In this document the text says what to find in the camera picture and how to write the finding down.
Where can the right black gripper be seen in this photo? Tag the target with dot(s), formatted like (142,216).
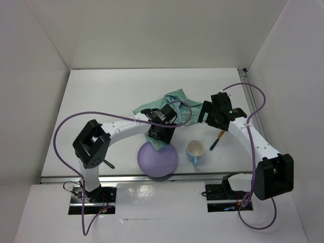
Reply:
(207,107)

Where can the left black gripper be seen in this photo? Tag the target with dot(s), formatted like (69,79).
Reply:
(165,137)

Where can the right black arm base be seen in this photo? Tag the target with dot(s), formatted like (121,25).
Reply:
(221,198)

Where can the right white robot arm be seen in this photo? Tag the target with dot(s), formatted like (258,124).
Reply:
(273,172)

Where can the purple plastic plate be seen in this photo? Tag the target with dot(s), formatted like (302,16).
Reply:
(155,163)

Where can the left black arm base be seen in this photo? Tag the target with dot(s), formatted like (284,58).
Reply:
(100,200)

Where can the light blue mug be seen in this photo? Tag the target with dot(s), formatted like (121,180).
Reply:
(194,151)

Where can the aluminium rail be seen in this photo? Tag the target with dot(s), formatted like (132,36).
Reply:
(248,90)
(140,178)

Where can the gold fork dark handle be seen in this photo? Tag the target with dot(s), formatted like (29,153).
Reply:
(109,164)

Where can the right aluminium rail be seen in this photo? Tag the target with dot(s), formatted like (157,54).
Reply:
(248,90)

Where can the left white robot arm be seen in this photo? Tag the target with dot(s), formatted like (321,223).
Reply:
(91,145)

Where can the front aluminium rail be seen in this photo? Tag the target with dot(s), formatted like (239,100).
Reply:
(140,178)

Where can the green patterned placemat cloth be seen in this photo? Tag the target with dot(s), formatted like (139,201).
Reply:
(181,109)

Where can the gold knife dark handle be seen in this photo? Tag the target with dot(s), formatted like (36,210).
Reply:
(217,140)

